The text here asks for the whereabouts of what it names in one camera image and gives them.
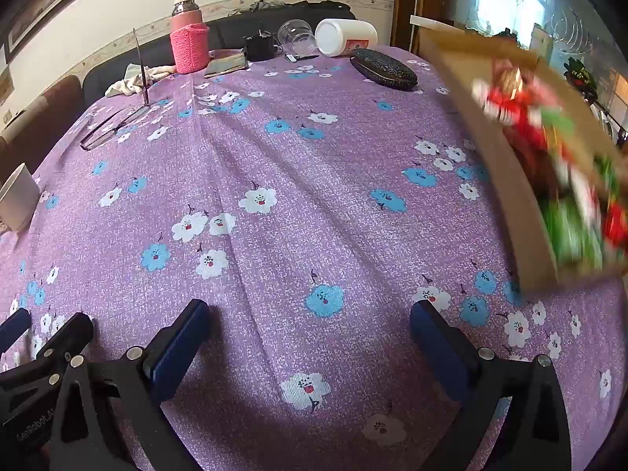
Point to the white gloves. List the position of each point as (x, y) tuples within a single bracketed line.
[(132, 81)]

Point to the wooden glass partition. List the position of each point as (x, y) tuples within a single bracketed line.
[(405, 0)]

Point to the yellow wall notice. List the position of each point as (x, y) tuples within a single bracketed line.
[(5, 83)]

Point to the white mug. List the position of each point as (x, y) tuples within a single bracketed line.
[(17, 201)]

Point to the wall outlet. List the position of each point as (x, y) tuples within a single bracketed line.
[(7, 117)]

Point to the purple-framed eyeglasses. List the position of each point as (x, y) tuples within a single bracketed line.
[(105, 130)]

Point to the small greenish notebook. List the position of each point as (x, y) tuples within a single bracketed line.
[(225, 64)]

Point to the black glasses case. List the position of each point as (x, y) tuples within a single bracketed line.
[(385, 71)]

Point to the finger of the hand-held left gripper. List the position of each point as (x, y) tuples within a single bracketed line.
[(14, 326), (73, 333)]

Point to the framed horse painting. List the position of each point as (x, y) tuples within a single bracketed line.
[(44, 5)]

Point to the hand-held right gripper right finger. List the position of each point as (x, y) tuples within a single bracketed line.
[(441, 348)]

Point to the white plastic jar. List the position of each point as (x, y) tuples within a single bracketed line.
[(343, 37)]

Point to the pile of mixed snack packets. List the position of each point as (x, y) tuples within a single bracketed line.
[(564, 181)]

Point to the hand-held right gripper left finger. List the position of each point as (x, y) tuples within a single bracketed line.
[(176, 348)]

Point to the cardboard box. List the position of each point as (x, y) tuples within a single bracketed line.
[(495, 157)]

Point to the black sofa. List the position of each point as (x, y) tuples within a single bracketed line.
[(105, 81)]

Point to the small razor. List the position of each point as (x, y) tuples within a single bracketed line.
[(301, 57)]

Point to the purple floral tablecloth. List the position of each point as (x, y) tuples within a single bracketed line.
[(294, 181)]

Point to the white ledge board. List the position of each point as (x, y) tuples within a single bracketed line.
[(427, 20)]

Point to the row of ledge items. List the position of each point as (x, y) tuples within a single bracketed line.
[(579, 71)]

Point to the pink knit-sleeved bottle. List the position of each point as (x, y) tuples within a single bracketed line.
[(189, 44)]

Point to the brown armchair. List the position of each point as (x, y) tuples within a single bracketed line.
[(44, 108)]

